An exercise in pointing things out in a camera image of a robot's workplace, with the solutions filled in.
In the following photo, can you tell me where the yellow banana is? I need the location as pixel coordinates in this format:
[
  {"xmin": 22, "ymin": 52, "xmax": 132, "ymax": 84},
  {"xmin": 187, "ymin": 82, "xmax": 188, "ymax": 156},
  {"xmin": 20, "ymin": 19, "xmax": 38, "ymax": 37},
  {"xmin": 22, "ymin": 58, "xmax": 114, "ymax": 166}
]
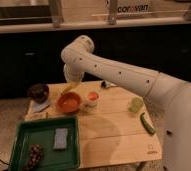
[{"xmin": 61, "ymin": 82, "xmax": 80, "ymax": 95}]

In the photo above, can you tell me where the grey blue sponge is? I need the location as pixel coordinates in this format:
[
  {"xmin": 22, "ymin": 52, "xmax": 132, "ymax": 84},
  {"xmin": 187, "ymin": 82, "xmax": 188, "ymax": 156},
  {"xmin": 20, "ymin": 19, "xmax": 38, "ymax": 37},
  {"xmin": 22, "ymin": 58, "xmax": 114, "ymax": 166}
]
[{"xmin": 54, "ymin": 128, "xmax": 68, "ymax": 150}]

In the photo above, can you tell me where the green plastic tray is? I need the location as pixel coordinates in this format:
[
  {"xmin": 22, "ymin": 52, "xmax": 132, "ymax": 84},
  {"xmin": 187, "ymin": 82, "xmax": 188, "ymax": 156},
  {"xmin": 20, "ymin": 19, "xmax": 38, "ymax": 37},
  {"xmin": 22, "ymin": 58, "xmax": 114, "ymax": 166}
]
[{"xmin": 8, "ymin": 117, "xmax": 80, "ymax": 171}]

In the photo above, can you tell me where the bunch of dark grapes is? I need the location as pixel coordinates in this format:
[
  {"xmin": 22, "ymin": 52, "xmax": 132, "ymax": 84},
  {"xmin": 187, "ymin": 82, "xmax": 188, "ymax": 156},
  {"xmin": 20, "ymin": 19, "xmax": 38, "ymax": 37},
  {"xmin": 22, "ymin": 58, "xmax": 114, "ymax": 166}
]
[{"xmin": 24, "ymin": 144, "xmax": 43, "ymax": 171}]

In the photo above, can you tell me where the green cucumber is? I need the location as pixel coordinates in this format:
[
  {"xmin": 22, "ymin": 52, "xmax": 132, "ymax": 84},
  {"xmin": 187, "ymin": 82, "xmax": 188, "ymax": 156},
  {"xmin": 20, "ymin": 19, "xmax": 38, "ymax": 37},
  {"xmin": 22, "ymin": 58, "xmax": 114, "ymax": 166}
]
[{"xmin": 140, "ymin": 113, "xmax": 156, "ymax": 135}]

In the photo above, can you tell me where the dark brown bowl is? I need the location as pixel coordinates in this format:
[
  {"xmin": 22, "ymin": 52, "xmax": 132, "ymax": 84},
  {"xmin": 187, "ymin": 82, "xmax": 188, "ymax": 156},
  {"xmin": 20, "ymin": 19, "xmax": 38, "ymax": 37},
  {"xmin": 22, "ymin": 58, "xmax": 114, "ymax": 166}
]
[{"xmin": 28, "ymin": 84, "xmax": 49, "ymax": 103}]

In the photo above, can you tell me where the white cup red inside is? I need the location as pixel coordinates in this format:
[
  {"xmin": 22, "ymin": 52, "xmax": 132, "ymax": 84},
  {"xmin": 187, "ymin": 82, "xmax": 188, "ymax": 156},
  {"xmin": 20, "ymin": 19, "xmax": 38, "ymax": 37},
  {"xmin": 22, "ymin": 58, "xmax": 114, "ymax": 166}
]
[{"xmin": 86, "ymin": 91, "xmax": 99, "ymax": 107}]

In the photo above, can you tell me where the red orange bowl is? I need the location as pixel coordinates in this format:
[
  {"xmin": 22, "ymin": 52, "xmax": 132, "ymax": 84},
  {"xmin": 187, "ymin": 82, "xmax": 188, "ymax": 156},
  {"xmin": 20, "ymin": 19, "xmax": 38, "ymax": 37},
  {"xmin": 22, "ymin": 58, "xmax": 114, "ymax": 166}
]
[{"xmin": 56, "ymin": 92, "xmax": 81, "ymax": 113}]

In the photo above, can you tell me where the white conovan sign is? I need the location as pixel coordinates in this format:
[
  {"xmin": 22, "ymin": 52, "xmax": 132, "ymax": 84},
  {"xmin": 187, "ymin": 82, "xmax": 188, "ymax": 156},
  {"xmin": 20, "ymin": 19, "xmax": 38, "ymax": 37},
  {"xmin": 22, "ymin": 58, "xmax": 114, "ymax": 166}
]
[{"xmin": 117, "ymin": 0, "xmax": 151, "ymax": 14}]

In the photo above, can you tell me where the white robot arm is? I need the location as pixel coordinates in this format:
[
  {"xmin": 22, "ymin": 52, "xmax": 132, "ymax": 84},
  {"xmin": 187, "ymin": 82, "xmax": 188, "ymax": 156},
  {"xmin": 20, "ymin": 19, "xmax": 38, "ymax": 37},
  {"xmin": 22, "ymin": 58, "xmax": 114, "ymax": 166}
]
[{"xmin": 61, "ymin": 35, "xmax": 191, "ymax": 171}]

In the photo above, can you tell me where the pale wooden utensil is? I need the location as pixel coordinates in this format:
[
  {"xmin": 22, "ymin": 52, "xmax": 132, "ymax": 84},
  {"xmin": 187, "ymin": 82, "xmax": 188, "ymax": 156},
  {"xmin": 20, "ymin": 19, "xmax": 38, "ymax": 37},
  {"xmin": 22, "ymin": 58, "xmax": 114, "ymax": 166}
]
[{"xmin": 23, "ymin": 112, "xmax": 48, "ymax": 121}]

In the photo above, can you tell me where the green cup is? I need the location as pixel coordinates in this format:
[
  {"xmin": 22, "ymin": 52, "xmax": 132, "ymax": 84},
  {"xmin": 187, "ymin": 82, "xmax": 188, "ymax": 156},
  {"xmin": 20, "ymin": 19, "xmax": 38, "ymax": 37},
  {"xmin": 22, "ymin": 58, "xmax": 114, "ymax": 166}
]
[{"xmin": 129, "ymin": 97, "xmax": 144, "ymax": 113}]

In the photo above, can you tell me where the grey knife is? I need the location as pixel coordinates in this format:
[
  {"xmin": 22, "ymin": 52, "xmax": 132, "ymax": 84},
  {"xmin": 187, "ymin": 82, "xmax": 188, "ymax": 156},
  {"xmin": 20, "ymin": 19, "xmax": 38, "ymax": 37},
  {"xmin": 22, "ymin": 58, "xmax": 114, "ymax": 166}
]
[{"xmin": 33, "ymin": 101, "xmax": 51, "ymax": 113}]

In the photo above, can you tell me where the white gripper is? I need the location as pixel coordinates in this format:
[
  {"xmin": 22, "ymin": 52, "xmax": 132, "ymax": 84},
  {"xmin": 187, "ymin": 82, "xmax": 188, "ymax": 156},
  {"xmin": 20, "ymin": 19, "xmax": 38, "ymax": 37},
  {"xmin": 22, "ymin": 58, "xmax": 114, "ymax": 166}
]
[{"xmin": 63, "ymin": 64, "xmax": 84, "ymax": 82}]

